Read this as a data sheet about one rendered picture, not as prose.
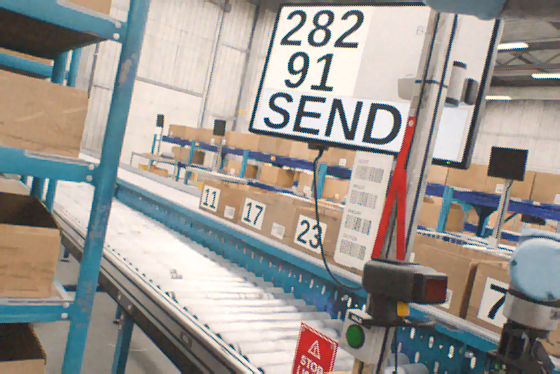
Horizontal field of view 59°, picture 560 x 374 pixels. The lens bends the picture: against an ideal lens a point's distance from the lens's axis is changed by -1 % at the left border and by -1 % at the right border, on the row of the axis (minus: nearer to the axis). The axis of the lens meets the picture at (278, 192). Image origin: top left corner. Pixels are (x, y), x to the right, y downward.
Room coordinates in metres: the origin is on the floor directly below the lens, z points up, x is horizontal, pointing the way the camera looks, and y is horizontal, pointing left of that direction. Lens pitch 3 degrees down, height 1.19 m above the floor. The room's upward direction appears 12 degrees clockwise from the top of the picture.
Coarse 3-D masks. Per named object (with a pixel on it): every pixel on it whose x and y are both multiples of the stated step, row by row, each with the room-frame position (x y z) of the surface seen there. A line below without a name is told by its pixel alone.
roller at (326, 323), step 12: (204, 324) 1.29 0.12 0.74; (216, 324) 1.29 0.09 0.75; (228, 324) 1.31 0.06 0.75; (240, 324) 1.34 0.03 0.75; (252, 324) 1.36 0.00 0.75; (264, 324) 1.38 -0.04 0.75; (276, 324) 1.40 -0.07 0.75; (288, 324) 1.43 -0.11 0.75; (300, 324) 1.46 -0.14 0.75; (312, 324) 1.48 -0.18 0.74; (324, 324) 1.51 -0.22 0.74; (336, 324) 1.54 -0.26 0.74
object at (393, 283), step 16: (368, 272) 0.74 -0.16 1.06; (384, 272) 0.72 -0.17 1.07; (400, 272) 0.70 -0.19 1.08; (416, 272) 0.68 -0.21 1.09; (432, 272) 0.71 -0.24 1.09; (368, 288) 0.74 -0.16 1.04; (384, 288) 0.71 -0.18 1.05; (400, 288) 0.69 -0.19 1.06; (416, 288) 0.67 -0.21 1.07; (432, 288) 0.68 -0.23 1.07; (384, 304) 0.73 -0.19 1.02; (400, 304) 0.72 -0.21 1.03; (432, 304) 0.68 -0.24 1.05; (368, 320) 0.74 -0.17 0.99; (384, 320) 0.72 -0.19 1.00; (400, 320) 0.72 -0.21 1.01
